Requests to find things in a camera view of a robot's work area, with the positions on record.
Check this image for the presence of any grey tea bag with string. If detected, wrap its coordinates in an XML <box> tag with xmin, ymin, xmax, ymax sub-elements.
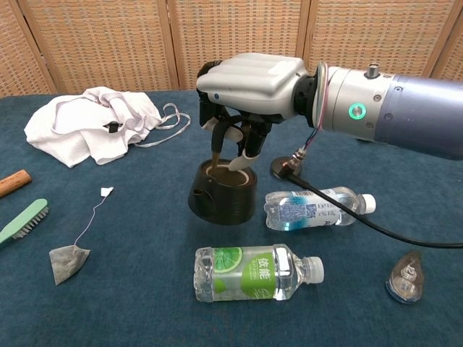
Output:
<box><xmin>48</xmin><ymin>186</ymin><xmax>115</xmax><ymax>286</ymax></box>

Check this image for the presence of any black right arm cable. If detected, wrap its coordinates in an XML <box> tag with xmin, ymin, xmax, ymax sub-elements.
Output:
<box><xmin>281</xmin><ymin>146</ymin><xmax>463</xmax><ymax>249</ymax></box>

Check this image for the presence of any clear bottle green label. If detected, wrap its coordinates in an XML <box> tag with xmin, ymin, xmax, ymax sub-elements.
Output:
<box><xmin>194</xmin><ymin>244</ymin><xmax>325</xmax><ymax>303</ymax></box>

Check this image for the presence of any white cloth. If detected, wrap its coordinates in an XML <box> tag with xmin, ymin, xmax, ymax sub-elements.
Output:
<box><xmin>23</xmin><ymin>86</ymin><xmax>192</xmax><ymax>168</ymax></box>

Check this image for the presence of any mint green brush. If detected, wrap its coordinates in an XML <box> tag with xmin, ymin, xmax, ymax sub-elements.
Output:
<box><xmin>0</xmin><ymin>198</ymin><xmax>51</xmax><ymax>246</ymax></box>

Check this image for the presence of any woven wooden folding screen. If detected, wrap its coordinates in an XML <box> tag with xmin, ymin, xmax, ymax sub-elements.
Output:
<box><xmin>0</xmin><ymin>0</ymin><xmax>463</xmax><ymax>98</ymax></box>

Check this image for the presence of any wooden ruler stick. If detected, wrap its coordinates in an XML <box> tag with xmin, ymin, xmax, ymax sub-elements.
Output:
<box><xmin>0</xmin><ymin>168</ymin><xmax>33</xmax><ymax>199</ymax></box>

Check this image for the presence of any black teapot with handle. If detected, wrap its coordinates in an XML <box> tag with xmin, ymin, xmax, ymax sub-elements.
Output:
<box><xmin>187</xmin><ymin>119</ymin><xmax>259</xmax><ymax>226</ymax></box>

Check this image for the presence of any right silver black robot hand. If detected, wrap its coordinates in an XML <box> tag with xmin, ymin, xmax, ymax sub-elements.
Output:
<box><xmin>196</xmin><ymin>53</ymin><xmax>319</xmax><ymax>173</ymax></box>

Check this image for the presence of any clear bottle blue label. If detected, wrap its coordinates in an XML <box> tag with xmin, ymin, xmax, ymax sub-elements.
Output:
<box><xmin>263</xmin><ymin>186</ymin><xmax>377</xmax><ymax>232</ymax></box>

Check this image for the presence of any clear correction tape dispenser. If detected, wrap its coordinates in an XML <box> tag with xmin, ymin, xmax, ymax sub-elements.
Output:
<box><xmin>384</xmin><ymin>249</ymin><xmax>422</xmax><ymax>303</ymax></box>

